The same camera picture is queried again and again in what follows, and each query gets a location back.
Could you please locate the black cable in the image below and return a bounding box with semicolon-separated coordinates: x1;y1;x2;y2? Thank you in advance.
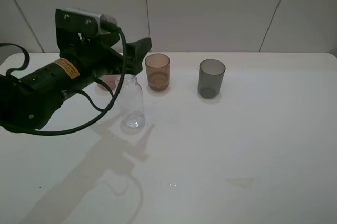
0;21;127;137

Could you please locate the pink translucent plastic cup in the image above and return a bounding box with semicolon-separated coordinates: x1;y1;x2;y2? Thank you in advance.
100;75;117;90

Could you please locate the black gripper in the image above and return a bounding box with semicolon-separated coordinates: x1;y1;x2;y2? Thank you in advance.
56;33;152;79

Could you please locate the clear plastic water bottle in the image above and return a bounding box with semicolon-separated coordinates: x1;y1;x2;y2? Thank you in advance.
116;75;145;129

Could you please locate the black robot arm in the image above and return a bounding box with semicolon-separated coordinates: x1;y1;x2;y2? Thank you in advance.
1;32;152;136

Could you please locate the orange translucent plastic cup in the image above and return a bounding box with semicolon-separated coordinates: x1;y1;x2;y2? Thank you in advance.
145;53;170;92

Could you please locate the grey translucent plastic cup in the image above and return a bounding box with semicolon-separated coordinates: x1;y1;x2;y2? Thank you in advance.
197;59;226;99

